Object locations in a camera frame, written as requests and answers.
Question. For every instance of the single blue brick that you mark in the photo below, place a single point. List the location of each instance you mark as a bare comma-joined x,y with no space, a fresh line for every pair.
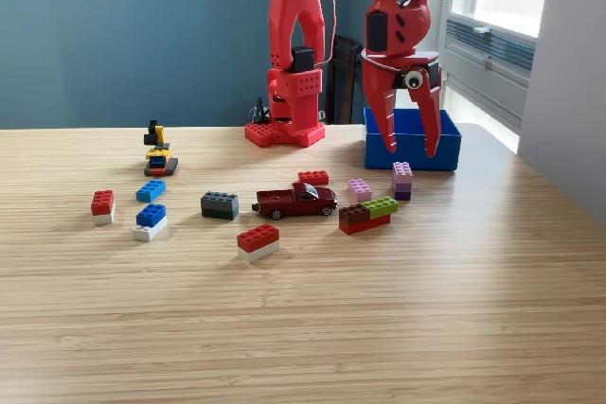
150,191

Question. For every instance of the flat red brick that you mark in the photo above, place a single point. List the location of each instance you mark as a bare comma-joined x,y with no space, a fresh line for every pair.
313,177

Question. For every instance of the blue white brick stack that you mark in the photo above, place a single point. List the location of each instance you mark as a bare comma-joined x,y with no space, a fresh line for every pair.
151,216

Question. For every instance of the dark folded chair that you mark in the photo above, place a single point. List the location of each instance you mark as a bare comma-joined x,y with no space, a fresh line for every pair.
345,87

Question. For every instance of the small red white brick stack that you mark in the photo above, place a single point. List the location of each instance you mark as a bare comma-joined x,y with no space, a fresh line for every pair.
101,203

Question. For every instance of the brown green red brick stack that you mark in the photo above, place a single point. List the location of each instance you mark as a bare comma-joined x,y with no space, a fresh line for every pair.
364,222

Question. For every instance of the dark red toy pickup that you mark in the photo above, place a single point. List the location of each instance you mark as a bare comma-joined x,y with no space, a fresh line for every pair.
293,204

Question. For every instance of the long red white brick stack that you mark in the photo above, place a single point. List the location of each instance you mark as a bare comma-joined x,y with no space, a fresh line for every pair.
258,240

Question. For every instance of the blue plastic bin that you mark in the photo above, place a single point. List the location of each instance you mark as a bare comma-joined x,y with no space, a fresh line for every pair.
412,158

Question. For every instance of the pink purple brick stack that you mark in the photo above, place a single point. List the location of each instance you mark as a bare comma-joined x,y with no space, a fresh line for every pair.
402,181

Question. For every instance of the grey slatted window vent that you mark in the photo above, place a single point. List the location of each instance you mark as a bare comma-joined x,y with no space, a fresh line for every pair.
497,47

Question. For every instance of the grey brick stack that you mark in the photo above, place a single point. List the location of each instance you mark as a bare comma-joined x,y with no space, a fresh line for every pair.
219,205

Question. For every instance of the yellow toy digger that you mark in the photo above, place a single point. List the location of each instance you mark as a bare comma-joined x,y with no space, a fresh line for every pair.
161,165

